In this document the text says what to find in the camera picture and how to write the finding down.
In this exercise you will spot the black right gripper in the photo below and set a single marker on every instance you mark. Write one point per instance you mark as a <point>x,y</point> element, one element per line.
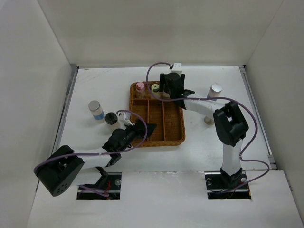
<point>163,81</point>

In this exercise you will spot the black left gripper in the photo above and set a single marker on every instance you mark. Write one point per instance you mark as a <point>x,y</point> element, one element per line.
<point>139,128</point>

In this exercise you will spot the yellow cap spice bottle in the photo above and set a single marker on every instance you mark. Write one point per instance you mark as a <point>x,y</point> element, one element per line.
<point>155,90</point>

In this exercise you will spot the pink cap spice bottle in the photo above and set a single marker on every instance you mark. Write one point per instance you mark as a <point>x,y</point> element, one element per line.
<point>140,90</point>

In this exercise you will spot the silver cap blue label bottle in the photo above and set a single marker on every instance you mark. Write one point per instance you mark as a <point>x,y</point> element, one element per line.
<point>96,111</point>

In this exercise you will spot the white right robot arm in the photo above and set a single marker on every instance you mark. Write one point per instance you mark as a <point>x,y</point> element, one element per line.
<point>230,124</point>

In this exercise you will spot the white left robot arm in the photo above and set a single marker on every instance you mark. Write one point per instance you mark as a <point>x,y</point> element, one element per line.
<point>59,171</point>

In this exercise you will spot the brown wicker tray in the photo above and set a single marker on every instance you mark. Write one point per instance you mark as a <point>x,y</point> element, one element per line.
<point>170,129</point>

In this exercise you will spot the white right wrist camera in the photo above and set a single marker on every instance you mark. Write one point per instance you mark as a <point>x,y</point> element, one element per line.
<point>176,68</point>

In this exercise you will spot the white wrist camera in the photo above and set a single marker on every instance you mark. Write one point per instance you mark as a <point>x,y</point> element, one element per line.
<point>176,68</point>
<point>124,118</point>

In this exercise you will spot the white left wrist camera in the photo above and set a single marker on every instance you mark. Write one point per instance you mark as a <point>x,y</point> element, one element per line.
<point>124,118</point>

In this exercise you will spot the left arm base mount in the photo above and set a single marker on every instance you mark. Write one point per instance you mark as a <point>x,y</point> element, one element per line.
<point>107,187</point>

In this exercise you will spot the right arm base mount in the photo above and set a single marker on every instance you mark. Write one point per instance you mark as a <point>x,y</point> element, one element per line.
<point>220,186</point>

